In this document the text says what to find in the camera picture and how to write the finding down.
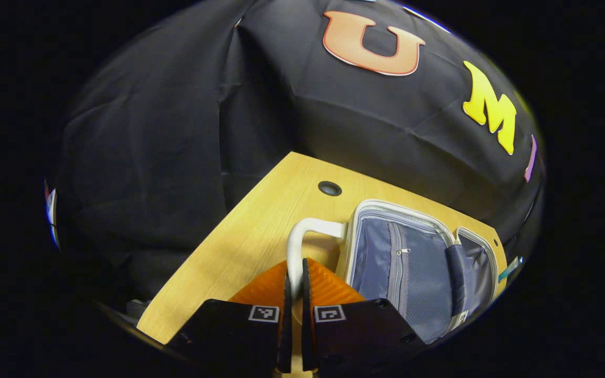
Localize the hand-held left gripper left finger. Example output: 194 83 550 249
168 260 294 375

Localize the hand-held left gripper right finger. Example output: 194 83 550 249
301 257 427 376

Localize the white suitcase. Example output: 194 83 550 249
287 198 508 345

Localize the blue skin care tube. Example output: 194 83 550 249
498 256 524 284

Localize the black backdrop cloth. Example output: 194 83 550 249
53 0 545 316

